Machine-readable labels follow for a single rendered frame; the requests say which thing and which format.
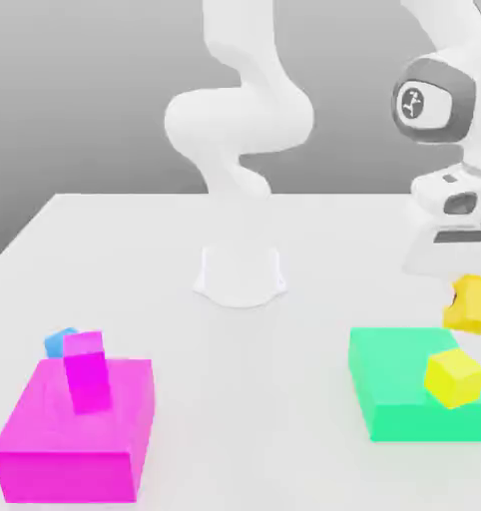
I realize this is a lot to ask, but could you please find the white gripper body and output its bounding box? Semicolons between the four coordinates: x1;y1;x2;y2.
400;222;481;281

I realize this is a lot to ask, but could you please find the small orange cube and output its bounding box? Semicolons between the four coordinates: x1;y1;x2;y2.
442;273;481;336

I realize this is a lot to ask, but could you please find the small yellow cube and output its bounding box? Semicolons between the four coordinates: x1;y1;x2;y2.
423;347;481;411

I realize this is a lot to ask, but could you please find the small magenta cube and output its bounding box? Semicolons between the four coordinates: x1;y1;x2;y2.
62;330;114;417

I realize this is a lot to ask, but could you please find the small blue cube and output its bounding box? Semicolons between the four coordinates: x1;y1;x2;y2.
43;326;81;359

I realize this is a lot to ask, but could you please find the large green box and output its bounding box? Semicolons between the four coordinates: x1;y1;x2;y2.
347;326;481;443

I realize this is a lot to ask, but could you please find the large magenta box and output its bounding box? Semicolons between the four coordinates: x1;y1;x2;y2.
0;357;159;505

